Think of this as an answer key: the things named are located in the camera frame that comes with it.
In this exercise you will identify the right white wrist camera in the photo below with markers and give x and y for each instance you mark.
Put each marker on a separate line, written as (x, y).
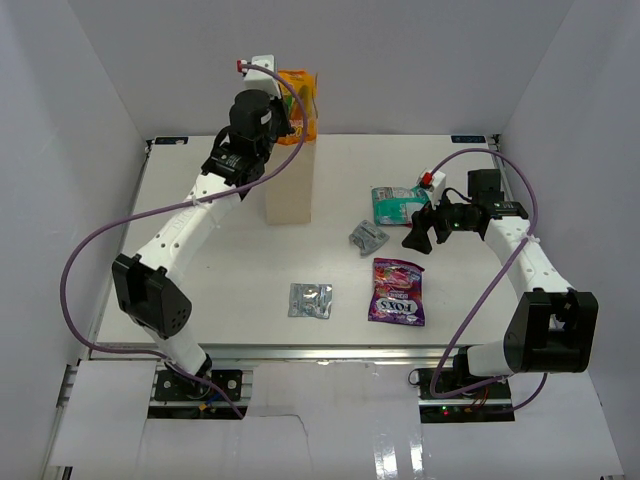
(433, 183)

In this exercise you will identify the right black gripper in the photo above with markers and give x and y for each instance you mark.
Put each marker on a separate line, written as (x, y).
(419, 239)

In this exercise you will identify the beige paper bag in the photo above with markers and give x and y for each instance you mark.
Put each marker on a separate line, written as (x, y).
(288, 197)

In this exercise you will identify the grey candy sachet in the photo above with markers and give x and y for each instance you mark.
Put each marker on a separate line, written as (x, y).
(368, 238)

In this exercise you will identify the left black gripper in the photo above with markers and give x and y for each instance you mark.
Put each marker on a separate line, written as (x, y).
(280, 108)

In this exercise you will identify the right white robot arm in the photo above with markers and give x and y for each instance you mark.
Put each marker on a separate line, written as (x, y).
(553, 326)

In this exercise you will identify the teal snack packet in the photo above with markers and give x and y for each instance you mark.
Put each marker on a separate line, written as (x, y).
(394, 206)

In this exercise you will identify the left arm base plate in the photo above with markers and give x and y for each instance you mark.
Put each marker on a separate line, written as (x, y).
(171, 387)

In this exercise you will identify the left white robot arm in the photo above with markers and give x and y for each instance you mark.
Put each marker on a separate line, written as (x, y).
(147, 284)

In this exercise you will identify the purple Fox's candy bag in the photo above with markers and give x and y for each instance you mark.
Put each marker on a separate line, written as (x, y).
(397, 293)

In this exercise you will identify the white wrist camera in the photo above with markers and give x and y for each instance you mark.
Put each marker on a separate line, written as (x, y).
(257, 79)
(433, 183)

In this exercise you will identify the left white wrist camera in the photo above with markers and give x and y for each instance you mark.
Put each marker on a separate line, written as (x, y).
(257, 79)

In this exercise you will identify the orange snack packet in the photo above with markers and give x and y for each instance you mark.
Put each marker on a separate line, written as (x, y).
(305, 85)

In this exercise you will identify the silver foil sachet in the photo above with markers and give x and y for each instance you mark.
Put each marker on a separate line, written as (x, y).
(310, 300)

